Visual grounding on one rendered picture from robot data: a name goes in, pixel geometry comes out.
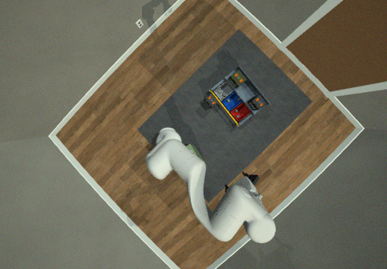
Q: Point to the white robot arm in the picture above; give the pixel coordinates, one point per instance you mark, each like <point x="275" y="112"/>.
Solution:
<point x="237" y="206"/>

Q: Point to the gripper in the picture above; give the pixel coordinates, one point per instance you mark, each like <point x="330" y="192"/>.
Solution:
<point x="247" y="182"/>

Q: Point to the red bin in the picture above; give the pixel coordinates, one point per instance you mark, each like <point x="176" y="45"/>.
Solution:
<point x="243" y="111"/>

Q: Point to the grey open bin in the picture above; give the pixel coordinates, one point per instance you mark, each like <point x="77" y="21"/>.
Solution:
<point x="226" y="88"/>

